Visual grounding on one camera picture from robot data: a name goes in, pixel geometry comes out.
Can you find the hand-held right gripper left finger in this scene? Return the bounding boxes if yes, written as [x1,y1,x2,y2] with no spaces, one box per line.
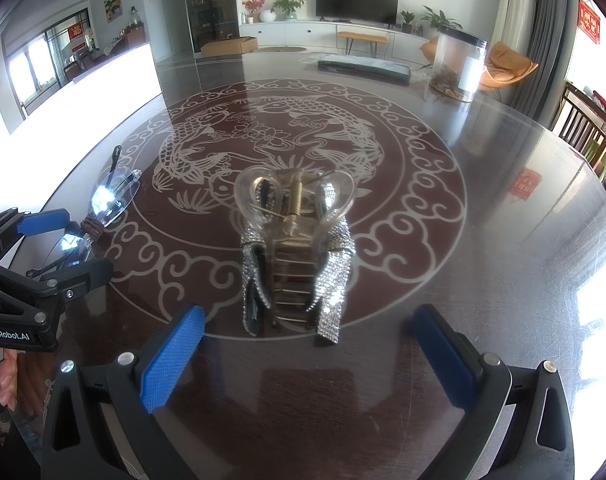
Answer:
[42,302,207,480]

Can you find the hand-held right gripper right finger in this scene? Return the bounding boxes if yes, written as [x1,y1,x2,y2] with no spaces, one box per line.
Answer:
[412,303,577,480]

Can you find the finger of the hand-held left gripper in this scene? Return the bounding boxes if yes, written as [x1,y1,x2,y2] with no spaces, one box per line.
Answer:
[0,257,115,324]
[0,208,70,262]

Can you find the clear rimless glasses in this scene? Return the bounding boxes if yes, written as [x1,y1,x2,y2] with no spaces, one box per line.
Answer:
[28,145,144,281]

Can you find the clear rhinestone bow hair claw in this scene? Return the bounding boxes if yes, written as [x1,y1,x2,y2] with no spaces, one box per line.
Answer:
[233,166,356,347]

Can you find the dark patterned glass desktop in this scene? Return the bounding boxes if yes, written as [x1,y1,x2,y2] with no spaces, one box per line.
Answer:
[0,50,606,480]

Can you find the person's left hand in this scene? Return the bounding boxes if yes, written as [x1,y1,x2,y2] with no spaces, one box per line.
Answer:
[0,345,21,413]

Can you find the black framed glass door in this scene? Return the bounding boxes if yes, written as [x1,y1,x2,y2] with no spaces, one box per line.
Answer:
[5,7,94,116]

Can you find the cardboard box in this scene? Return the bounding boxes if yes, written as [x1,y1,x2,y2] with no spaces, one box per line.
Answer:
[200,36,258,57]

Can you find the wooden chair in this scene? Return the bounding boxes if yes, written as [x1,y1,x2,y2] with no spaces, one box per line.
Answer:
[558,82,606,166]

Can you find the dark glass display cabinet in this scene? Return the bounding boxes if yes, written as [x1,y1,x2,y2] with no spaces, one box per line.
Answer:
[182,0,241,56]

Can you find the clear plastic jar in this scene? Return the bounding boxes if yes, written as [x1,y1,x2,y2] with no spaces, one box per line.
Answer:
[429,27,488,103]

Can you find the dark flat case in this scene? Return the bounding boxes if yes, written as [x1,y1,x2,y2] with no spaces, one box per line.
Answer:
[317,54,412,86]

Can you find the orange lounge chair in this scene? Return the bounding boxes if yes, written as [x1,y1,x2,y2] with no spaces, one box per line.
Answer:
[422,40,540,91]

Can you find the red flower arrangement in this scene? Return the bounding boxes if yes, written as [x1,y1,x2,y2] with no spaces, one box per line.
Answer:
[241,0,268,23]

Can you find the grey curtain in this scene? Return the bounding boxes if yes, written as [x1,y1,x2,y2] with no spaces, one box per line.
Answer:
[525,0,581,131]

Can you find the green potted plant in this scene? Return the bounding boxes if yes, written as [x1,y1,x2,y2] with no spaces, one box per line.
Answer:
[272,0,306,21]

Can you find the white low cabinet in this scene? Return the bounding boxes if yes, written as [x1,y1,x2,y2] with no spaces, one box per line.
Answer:
[239,19,434,56]

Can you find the orange bench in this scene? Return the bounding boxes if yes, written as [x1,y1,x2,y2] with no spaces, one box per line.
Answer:
[337,31,390,58]

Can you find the large leafy plant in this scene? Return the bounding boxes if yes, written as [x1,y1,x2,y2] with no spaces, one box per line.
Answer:
[420,6,464,36]

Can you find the beige curtain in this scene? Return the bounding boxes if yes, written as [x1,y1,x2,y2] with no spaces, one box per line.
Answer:
[498,0,540,61]

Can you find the black television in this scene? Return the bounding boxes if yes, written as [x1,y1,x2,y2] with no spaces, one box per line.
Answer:
[315,0,400,25]

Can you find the brown hair tie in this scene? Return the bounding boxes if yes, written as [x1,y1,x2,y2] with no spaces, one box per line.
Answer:
[80,217,108,244]

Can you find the red wall poster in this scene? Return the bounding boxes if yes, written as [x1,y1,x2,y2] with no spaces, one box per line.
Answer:
[578,0,602,43]

